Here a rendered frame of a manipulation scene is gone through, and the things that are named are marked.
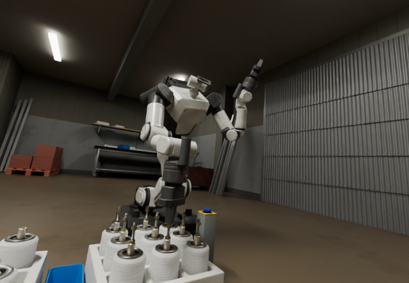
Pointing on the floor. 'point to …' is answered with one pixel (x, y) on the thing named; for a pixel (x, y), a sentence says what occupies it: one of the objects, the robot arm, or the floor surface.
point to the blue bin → (66, 274)
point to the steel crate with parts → (200, 176)
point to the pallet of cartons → (37, 161)
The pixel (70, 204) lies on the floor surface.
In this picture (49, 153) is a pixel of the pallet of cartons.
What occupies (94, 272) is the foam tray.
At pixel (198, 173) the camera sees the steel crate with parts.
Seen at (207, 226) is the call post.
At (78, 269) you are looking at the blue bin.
